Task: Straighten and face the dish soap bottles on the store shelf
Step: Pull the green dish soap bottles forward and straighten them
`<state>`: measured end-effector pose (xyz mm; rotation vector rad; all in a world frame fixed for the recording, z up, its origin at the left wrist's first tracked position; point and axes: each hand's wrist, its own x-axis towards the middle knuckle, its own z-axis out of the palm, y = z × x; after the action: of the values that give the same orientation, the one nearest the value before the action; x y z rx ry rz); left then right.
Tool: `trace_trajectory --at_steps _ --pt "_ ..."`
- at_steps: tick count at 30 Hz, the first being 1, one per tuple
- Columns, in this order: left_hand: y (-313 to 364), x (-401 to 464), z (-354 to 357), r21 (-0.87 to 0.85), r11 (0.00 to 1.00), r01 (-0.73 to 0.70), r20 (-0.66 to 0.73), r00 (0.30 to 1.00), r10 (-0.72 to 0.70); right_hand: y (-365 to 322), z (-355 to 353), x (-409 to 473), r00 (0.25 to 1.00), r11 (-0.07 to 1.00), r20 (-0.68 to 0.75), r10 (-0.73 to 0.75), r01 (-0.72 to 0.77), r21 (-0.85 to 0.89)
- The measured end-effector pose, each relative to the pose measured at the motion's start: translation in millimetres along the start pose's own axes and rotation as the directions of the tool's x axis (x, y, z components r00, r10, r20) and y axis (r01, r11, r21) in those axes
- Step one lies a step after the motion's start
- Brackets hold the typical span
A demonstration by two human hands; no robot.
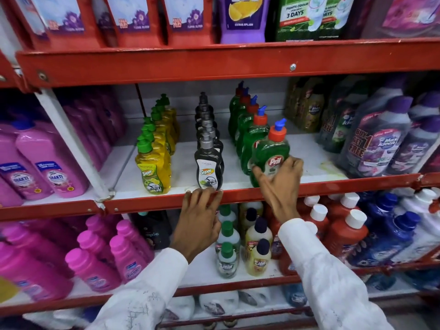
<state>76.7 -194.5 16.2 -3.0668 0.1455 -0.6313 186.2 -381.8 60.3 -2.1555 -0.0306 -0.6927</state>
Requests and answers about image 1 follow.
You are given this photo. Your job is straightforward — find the row of yellow Super bottles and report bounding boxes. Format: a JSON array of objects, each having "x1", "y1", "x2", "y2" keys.
[{"x1": 137, "y1": 93, "x2": 181, "y2": 157}]

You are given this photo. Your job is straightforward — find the red metal shelf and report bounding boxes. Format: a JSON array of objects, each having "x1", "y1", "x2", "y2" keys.
[{"x1": 0, "y1": 0, "x2": 440, "y2": 330}]

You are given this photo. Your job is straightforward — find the purple cleaner bottle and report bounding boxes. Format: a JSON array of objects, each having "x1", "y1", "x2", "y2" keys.
[{"x1": 218, "y1": 0, "x2": 272, "y2": 44}]

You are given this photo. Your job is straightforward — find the green dish soap bottle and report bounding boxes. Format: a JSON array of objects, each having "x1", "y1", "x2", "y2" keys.
[
  {"x1": 231, "y1": 87, "x2": 252, "y2": 147},
  {"x1": 249, "y1": 118, "x2": 291, "y2": 188},
  {"x1": 240, "y1": 105, "x2": 270, "y2": 176},
  {"x1": 228, "y1": 81, "x2": 245, "y2": 136},
  {"x1": 235, "y1": 95, "x2": 260, "y2": 159}
]

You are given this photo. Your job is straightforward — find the small bottles with green caps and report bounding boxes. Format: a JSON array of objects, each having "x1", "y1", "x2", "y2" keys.
[{"x1": 216, "y1": 242, "x2": 240, "y2": 280}]

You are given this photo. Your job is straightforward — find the group of pink-capped pink bottles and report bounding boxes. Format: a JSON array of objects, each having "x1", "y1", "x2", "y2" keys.
[{"x1": 0, "y1": 214, "x2": 155, "y2": 303}]

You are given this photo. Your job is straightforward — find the pink pouch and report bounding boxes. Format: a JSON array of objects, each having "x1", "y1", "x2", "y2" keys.
[{"x1": 361, "y1": 0, "x2": 440, "y2": 39}]

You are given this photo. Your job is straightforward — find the row of red cleaner bottles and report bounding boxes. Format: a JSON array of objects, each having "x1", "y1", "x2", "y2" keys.
[{"x1": 10, "y1": 0, "x2": 214, "y2": 49}]

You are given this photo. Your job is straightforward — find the group of red white-capped bottles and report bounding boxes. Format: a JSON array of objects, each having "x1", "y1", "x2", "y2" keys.
[{"x1": 264, "y1": 192, "x2": 369, "y2": 275}]

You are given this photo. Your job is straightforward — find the row of black Super bottles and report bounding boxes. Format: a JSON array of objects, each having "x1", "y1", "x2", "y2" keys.
[{"x1": 194, "y1": 92, "x2": 225, "y2": 191}]

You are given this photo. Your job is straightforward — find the white bottle with green cap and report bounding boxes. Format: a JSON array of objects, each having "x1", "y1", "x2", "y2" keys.
[
  {"x1": 218, "y1": 204, "x2": 238, "y2": 227},
  {"x1": 215, "y1": 220, "x2": 241, "y2": 253}
]

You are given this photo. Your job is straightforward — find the group of blue bottles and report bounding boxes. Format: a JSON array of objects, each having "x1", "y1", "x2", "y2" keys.
[{"x1": 347, "y1": 191, "x2": 422, "y2": 268}]

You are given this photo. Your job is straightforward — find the person's left forearm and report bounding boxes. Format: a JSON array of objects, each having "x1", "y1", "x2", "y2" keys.
[{"x1": 86, "y1": 247, "x2": 189, "y2": 330}]

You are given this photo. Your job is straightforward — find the black bottle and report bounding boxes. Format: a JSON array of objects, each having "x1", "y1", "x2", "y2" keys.
[{"x1": 132, "y1": 211, "x2": 172, "y2": 251}]

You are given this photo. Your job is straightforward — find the person's right hand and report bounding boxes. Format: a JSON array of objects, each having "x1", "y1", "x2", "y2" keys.
[{"x1": 252, "y1": 156, "x2": 305, "y2": 225}]

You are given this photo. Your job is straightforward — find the yellow Super bottle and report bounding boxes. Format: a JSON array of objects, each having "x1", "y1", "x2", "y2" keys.
[{"x1": 135, "y1": 139, "x2": 172, "y2": 195}]

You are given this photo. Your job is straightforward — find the person's left hand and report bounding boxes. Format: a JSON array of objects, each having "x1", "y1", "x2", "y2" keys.
[{"x1": 170, "y1": 187, "x2": 225, "y2": 265}]

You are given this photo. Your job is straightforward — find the row of pink blue-capped bottles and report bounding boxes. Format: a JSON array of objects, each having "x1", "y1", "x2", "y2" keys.
[{"x1": 0, "y1": 89, "x2": 126, "y2": 209}]

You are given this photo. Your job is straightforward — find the cream bottle with dark cap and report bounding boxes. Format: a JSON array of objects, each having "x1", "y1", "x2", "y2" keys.
[
  {"x1": 240, "y1": 202, "x2": 264, "y2": 237},
  {"x1": 246, "y1": 238, "x2": 272, "y2": 277},
  {"x1": 244, "y1": 217, "x2": 274, "y2": 251}
]

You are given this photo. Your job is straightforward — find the green cleaner bottle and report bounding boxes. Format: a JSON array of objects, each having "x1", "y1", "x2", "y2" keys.
[
  {"x1": 323, "y1": 0, "x2": 357, "y2": 40},
  {"x1": 273, "y1": 0, "x2": 327, "y2": 42}
]

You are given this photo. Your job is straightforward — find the group of purple-capped clear bottles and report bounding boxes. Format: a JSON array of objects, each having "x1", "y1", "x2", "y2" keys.
[{"x1": 338, "y1": 75, "x2": 440, "y2": 179}]

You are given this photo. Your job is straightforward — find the row of white bottles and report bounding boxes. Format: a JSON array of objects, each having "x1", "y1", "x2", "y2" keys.
[{"x1": 161, "y1": 286, "x2": 272, "y2": 322}]

